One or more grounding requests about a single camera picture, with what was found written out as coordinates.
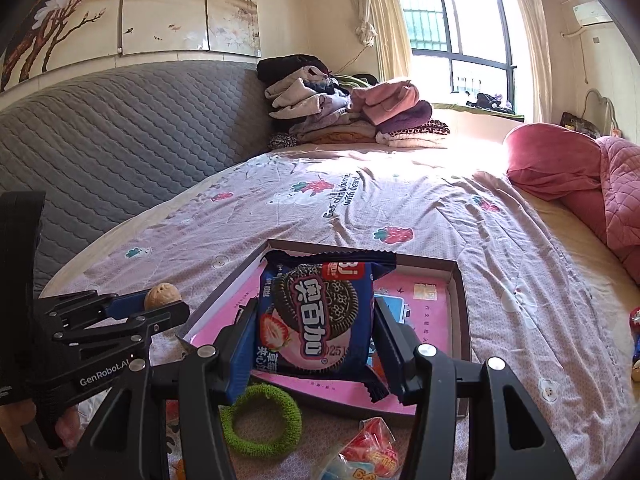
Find cream curtain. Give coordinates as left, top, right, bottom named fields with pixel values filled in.
left=345, top=0, right=413, bottom=86
left=505, top=0, right=553, bottom=123

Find dark clothes on windowsill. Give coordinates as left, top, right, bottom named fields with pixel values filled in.
left=467, top=92, right=516, bottom=113

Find green windowsill mat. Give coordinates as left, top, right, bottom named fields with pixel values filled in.
left=432, top=102, right=526, bottom=123

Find pink quilt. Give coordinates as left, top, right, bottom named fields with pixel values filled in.
left=557, top=135, right=640, bottom=286

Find white blue toy egg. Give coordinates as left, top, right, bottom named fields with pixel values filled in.
left=312, top=455, right=361, bottom=480

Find grey cardboard box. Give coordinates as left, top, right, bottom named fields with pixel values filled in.
left=181, top=239, right=473, bottom=428

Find black folded garment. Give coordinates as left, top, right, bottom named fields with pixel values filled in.
left=257, top=55, right=331, bottom=88

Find red toy egg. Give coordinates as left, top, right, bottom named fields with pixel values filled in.
left=340, top=417, right=401, bottom=480

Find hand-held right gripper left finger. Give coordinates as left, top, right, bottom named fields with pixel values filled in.
left=70, top=302, right=261, bottom=480

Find pink book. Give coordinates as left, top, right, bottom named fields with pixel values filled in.
left=192, top=260, right=453, bottom=416

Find blue cookie packet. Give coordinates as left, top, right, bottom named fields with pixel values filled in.
left=252, top=249, right=397, bottom=403

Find pile of folded clothes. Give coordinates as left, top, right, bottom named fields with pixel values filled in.
left=290, top=95, right=376, bottom=141

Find grey quilted headboard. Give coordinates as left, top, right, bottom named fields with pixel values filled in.
left=0, top=60, right=273, bottom=291

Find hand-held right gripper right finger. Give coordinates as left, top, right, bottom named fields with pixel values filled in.
left=372, top=297, right=581, bottom=480

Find white heart-shaped wire frame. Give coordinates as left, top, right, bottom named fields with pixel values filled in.
left=582, top=89, right=621, bottom=138

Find leopard print cloth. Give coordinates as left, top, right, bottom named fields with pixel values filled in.
left=387, top=120, right=451, bottom=139

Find pink folded garment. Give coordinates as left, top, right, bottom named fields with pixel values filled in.
left=350, top=80, right=421, bottom=123

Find window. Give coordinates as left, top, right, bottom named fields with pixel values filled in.
left=395, top=0, right=518, bottom=111

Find pink pillow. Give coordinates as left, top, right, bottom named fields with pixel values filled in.
left=504, top=122, right=608, bottom=211

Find dark bag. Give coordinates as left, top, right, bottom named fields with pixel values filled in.
left=560, top=111, right=601, bottom=140

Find floral painted cabinet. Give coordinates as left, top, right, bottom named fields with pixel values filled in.
left=0, top=0, right=263, bottom=93

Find beige bedsheet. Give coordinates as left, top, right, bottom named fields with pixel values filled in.
left=520, top=192, right=640, bottom=461

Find green cloth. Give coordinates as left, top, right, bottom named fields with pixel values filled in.
left=332, top=74, right=378, bottom=93

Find green knitted ring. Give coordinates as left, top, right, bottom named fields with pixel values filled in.
left=220, top=382, right=303, bottom=458

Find beige folded garment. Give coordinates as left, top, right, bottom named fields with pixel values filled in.
left=265, top=67, right=331, bottom=118

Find white air conditioner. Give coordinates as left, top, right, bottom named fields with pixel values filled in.
left=572, top=2, right=613, bottom=26

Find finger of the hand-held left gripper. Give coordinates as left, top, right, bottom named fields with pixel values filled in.
left=35, top=289, right=152, bottom=322
left=50, top=301, right=192, bottom=347

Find purple folded garment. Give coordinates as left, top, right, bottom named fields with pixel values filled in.
left=367, top=100, right=433, bottom=133

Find person's left hand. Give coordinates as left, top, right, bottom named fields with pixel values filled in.
left=0, top=402, right=38, bottom=441

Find walnut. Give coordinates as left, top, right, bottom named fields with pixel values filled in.
left=144, top=282, right=181, bottom=311

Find small colourful toy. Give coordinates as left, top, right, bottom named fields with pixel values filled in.
left=629, top=307, right=640, bottom=381

